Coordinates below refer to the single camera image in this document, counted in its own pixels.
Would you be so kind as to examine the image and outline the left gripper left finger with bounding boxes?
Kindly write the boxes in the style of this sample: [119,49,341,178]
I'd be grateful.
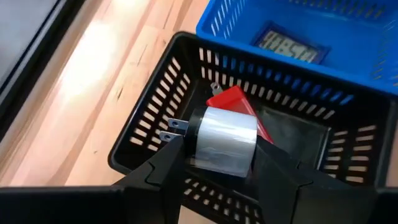
[124,136,186,224]

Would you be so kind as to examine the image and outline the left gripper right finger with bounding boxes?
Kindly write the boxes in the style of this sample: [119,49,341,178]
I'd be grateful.
[251,136,379,224]

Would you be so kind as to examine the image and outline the silver wall charger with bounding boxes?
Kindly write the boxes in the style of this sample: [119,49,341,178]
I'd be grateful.
[160,105,259,178]

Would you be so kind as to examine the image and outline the red charger silver prongs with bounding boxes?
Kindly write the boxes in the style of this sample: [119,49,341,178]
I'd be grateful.
[206,82,274,144]

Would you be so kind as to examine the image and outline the blue digital clock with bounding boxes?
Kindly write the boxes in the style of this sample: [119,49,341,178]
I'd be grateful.
[251,21,330,65]

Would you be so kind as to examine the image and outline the black plastic basket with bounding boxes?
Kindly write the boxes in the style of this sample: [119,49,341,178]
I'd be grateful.
[108,30,398,224]

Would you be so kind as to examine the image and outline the blue plastic basket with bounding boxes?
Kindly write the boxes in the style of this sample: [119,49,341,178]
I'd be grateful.
[195,0,398,96]

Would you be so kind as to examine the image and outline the black aluminium rig frame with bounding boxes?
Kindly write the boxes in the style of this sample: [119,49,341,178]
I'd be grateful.
[0,0,86,141]

